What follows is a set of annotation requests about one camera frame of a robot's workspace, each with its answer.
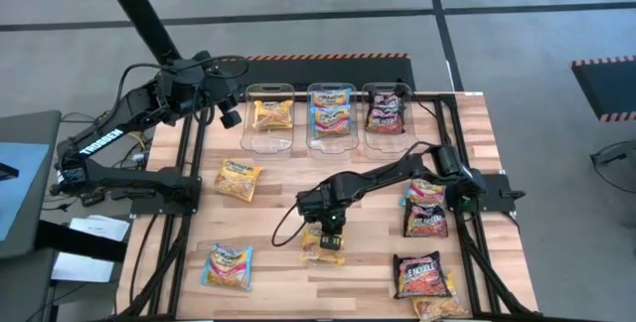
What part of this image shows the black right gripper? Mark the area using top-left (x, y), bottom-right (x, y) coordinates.
top-left (296, 185), bottom-right (352, 251)

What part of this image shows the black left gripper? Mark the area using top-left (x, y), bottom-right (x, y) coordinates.
top-left (186, 51), bottom-right (244, 128)

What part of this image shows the yellow Maruchan chicken noodle pack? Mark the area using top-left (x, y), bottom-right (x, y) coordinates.
top-left (410, 271), bottom-right (471, 322)
top-left (301, 225), bottom-right (347, 267)
top-left (213, 157), bottom-right (263, 203)
top-left (252, 98), bottom-right (295, 131)

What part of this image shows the blue Maruchan beef noodle pack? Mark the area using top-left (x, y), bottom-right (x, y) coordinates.
top-left (311, 88), bottom-right (352, 110)
top-left (398, 177), bottom-right (447, 208)
top-left (310, 105), bottom-right (353, 139)
top-left (200, 242), bottom-right (254, 292)

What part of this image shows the clear plastic bin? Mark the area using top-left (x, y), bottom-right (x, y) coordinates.
top-left (361, 81), bottom-right (417, 160)
top-left (304, 81), bottom-right (360, 160)
top-left (239, 81), bottom-right (297, 157)

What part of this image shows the black hazard-striped floor mat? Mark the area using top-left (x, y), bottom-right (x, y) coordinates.
top-left (569, 55), bottom-right (636, 123)
top-left (233, 53), bottom-right (416, 92)

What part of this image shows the thick black pole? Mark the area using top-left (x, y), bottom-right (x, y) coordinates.
top-left (93, 0), bottom-right (183, 65)

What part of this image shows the grey side desk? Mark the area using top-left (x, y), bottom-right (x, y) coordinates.
top-left (0, 109), bottom-right (64, 322)

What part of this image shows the black flat bar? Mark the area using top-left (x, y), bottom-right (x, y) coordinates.
top-left (33, 220), bottom-right (128, 264)

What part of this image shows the white paper sheet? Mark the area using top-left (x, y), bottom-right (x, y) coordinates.
top-left (51, 215), bottom-right (131, 283)

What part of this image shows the blue sheet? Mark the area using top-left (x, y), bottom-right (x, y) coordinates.
top-left (0, 141), bottom-right (51, 242)

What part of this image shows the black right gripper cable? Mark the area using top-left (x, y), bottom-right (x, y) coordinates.
top-left (270, 202), bottom-right (305, 248)

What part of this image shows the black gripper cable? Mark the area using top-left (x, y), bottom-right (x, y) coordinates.
top-left (270, 202), bottom-right (305, 248)
top-left (116, 55), bottom-right (250, 114)

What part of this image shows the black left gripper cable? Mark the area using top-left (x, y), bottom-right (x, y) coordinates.
top-left (116, 55), bottom-right (250, 114)

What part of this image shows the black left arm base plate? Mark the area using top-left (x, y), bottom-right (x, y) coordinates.
top-left (129, 176), bottom-right (203, 217)

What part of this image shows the black aluminium table frame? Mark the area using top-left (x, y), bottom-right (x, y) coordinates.
top-left (116, 90), bottom-right (543, 322)

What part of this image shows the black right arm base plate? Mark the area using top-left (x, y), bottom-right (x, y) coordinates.
top-left (444, 172), bottom-right (527, 214)

